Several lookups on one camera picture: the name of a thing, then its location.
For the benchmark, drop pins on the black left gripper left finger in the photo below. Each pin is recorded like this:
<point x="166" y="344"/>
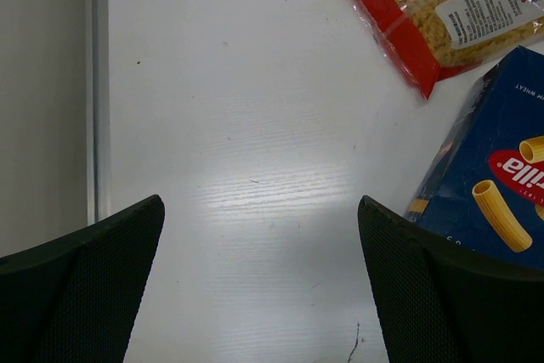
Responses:
<point x="76" y="298"/>

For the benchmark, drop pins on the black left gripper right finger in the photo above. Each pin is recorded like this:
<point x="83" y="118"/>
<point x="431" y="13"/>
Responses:
<point x="439" y="302"/>

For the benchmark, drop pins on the blue Barilla pasta box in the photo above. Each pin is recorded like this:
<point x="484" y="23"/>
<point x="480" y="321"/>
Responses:
<point x="484" y="188"/>

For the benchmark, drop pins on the red clear macaroni bag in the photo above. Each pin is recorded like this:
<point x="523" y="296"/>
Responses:
<point x="432" y="40"/>

